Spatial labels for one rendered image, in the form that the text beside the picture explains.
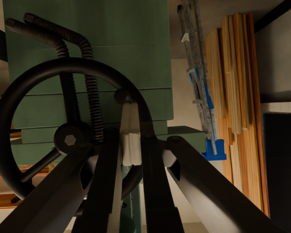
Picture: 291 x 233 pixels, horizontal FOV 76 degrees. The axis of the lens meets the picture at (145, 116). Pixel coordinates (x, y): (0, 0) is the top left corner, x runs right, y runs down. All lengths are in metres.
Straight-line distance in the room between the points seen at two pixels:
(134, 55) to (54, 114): 0.27
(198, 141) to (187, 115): 2.56
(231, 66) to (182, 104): 1.38
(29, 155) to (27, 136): 0.05
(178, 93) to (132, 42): 2.58
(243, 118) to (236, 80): 0.34
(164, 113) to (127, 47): 0.21
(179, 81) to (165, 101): 2.59
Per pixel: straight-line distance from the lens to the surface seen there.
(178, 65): 3.15
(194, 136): 0.55
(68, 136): 0.34
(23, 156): 0.62
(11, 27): 0.53
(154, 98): 0.52
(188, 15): 1.44
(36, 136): 0.59
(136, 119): 0.15
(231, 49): 1.91
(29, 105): 0.59
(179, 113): 3.08
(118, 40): 0.55
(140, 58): 0.54
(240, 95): 1.85
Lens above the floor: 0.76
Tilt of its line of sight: 2 degrees up
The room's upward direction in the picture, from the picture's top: 177 degrees clockwise
